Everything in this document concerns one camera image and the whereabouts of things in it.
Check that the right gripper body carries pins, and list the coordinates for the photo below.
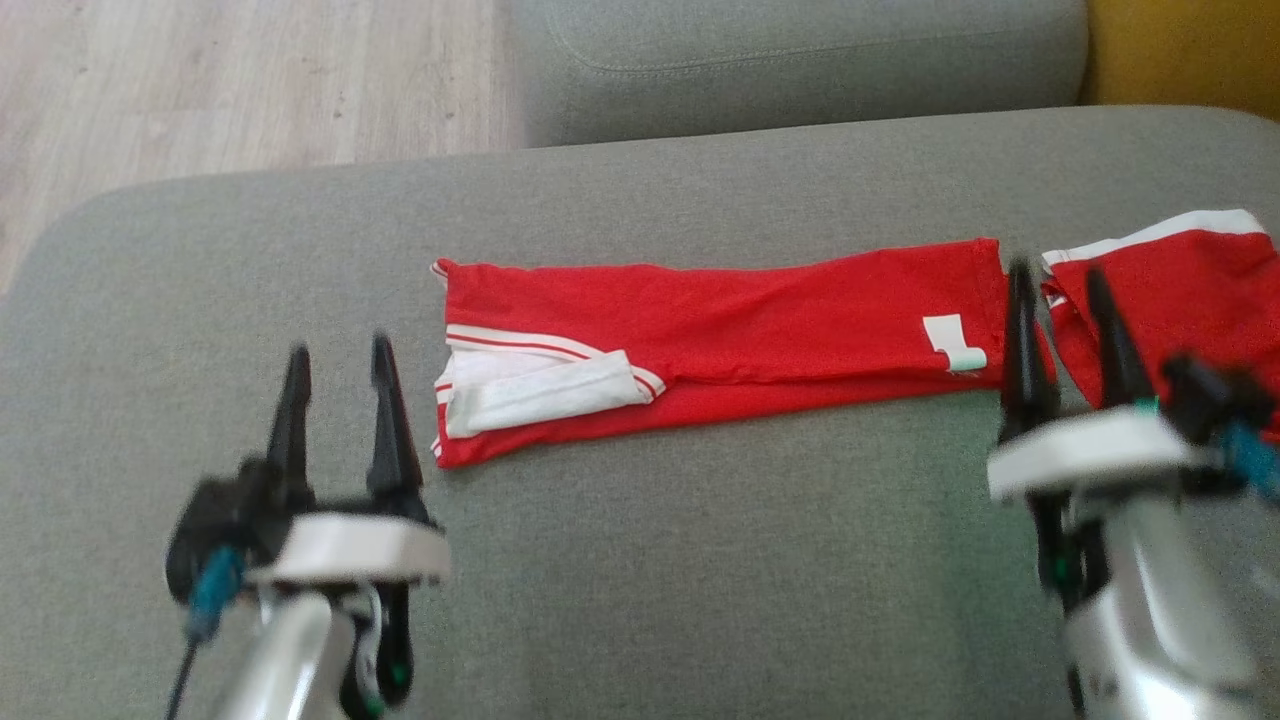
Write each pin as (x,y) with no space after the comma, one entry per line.
(1090,455)

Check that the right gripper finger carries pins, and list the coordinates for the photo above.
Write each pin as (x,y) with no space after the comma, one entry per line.
(1027,370)
(1120,360)

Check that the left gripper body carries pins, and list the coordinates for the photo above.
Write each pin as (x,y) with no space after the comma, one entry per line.
(360,550)

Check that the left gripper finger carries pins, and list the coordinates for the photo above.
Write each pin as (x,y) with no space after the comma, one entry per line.
(292,430)
(392,440)

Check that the red shorts white waistband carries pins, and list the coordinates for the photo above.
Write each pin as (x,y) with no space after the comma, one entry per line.
(1200,290)

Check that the red Bulls basketball jersey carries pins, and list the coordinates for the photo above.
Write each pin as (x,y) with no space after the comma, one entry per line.
(760,320)

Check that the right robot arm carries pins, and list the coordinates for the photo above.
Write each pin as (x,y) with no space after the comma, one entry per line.
(1150,620)

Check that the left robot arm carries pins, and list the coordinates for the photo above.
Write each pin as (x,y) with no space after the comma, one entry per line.
(285,660)

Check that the yellow sofa cushion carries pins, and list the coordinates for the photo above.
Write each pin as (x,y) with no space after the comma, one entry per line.
(1190,50)

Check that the grey cushion with seam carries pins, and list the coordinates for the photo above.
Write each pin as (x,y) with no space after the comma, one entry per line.
(800,60)

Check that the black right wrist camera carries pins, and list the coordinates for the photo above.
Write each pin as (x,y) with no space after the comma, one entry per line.
(1210,400)

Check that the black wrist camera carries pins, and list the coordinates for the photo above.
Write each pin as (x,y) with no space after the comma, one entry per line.
(1210,400)
(205,530)

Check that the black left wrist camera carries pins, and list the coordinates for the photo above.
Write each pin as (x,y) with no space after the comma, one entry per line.
(205,530)

